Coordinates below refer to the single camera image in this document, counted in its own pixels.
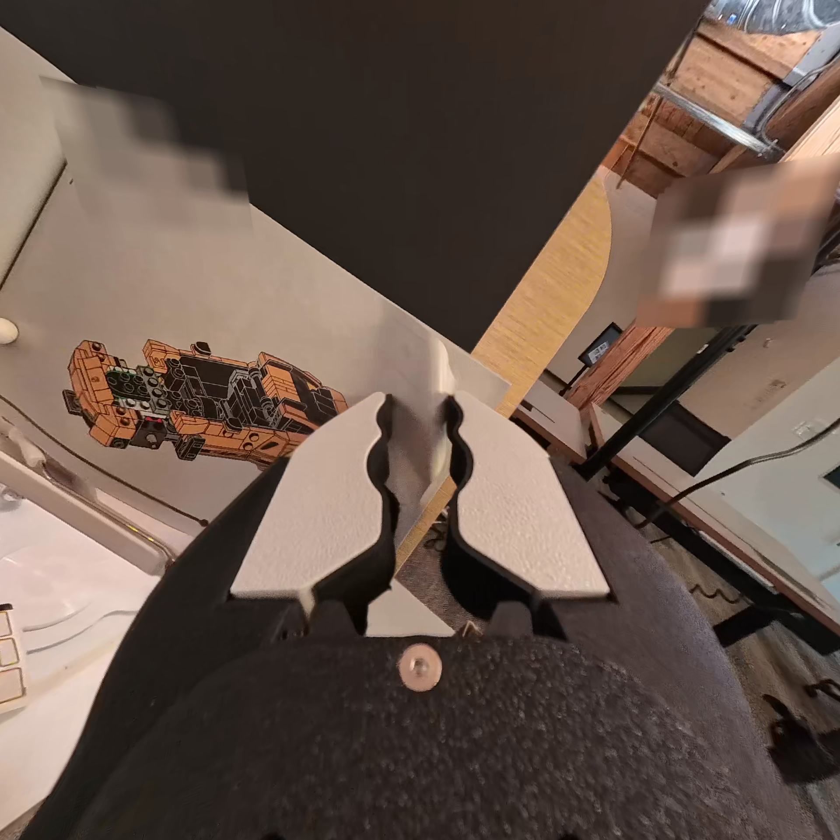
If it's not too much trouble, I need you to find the lego sticker sheet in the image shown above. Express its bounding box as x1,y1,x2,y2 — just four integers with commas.
0,604,30,716

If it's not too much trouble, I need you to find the silver ventilation duct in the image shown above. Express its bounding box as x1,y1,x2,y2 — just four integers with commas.
709,0,840,38

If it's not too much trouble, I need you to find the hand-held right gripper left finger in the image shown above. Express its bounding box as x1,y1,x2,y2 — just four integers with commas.
230,392,399,602

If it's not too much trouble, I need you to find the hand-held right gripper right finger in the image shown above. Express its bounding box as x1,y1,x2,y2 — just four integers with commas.
440,392,611,601

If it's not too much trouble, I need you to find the lego instruction booklet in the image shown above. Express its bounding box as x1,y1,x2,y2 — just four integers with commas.
0,27,513,559

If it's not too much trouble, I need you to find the black panel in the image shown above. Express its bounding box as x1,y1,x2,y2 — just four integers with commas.
0,0,710,353

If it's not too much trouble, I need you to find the black cable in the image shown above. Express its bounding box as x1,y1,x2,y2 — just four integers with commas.
670,418,840,506

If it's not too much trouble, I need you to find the wooden office desk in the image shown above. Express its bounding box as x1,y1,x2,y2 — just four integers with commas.
519,381,840,637

